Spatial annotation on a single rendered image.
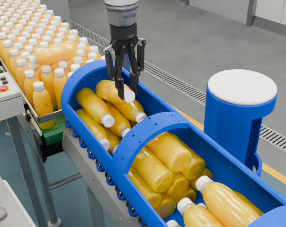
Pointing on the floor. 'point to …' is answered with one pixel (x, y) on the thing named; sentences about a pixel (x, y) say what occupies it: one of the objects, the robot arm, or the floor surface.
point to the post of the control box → (26, 170)
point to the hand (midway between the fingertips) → (127, 86)
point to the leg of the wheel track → (96, 210)
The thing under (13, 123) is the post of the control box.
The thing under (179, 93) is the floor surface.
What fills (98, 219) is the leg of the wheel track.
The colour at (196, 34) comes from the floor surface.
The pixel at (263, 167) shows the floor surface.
